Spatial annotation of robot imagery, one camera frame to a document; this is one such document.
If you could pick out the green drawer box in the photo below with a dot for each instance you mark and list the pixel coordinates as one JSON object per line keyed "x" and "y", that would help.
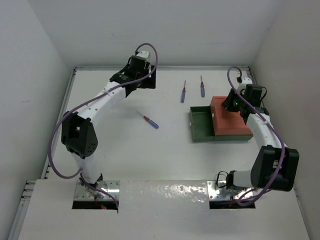
{"x": 202, "y": 127}

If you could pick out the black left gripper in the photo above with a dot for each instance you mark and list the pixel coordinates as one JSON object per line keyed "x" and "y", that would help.
{"x": 150, "y": 83}

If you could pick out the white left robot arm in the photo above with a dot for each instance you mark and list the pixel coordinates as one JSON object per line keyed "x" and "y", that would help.
{"x": 78, "y": 129}

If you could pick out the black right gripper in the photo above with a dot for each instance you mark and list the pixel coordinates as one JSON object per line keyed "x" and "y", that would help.
{"x": 227, "y": 104}

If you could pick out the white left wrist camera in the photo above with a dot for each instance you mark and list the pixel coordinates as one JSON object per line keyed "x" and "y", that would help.
{"x": 144, "y": 54}

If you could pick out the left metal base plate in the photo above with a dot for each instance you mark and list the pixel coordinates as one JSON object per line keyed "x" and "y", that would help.
{"x": 83, "y": 193}

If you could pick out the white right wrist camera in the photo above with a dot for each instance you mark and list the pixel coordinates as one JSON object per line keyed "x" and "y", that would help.
{"x": 245, "y": 81}

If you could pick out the metal base plate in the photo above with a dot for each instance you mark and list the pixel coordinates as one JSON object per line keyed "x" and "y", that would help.
{"x": 221, "y": 194}
{"x": 83, "y": 193}

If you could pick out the white front cover board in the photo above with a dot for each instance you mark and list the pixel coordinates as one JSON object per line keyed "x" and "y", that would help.
{"x": 159, "y": 210}

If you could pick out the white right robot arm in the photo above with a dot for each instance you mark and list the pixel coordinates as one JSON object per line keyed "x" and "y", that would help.
{"x": 275, "y": 161}

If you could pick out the salmon red drawer box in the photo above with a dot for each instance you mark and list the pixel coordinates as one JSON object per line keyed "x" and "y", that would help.
{"x": 227, "y": 125}

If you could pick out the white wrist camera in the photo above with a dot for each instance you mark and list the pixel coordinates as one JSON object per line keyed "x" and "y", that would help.
{"x": 144, "y": 54}
{"x": 245, "y": 81}

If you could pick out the blue red screwdriver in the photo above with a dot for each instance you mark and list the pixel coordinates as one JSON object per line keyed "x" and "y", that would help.
{"x": 202, "y": 87}
{"x": 183, "y": 93}
{"x": 148, "y": 120}

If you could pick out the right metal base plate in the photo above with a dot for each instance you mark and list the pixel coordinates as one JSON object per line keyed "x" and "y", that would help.
{"x": 221, "y": 194}

